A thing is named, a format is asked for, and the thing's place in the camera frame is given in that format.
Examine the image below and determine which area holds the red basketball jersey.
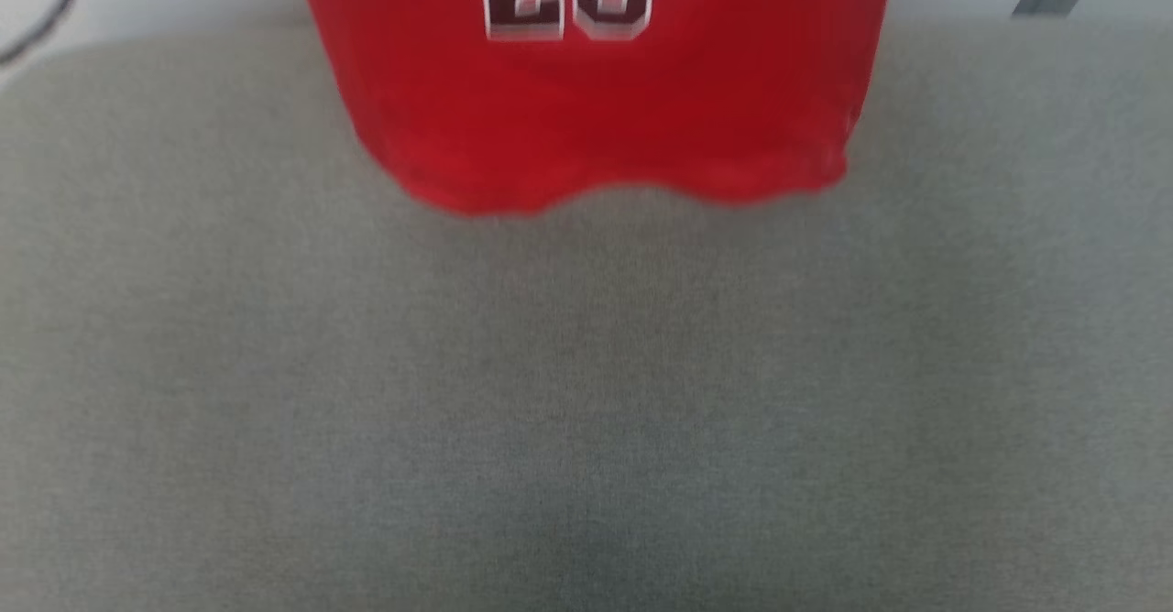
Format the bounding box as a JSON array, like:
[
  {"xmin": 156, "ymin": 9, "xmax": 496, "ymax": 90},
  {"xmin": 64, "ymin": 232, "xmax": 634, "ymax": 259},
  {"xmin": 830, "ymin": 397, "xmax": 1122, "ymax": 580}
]
[{"xmin": 291, "ymin": 0, "xmax": 898, "ymax": 218}]

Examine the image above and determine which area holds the grey fabric sofa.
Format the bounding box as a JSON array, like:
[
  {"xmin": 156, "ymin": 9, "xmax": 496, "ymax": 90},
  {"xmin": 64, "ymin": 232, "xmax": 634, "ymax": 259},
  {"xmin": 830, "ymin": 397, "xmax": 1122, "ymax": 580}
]
[{"xmin": 0, "ymin": 18, "xmax": 1173, "ymax": 612}]

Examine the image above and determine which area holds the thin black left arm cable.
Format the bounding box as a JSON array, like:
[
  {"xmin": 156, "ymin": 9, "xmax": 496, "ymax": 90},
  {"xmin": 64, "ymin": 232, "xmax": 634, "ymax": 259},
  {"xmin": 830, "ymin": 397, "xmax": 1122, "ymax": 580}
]
[{"xmin": 0, "ymin": 0, "xmax": 89, "ymax": 69}]

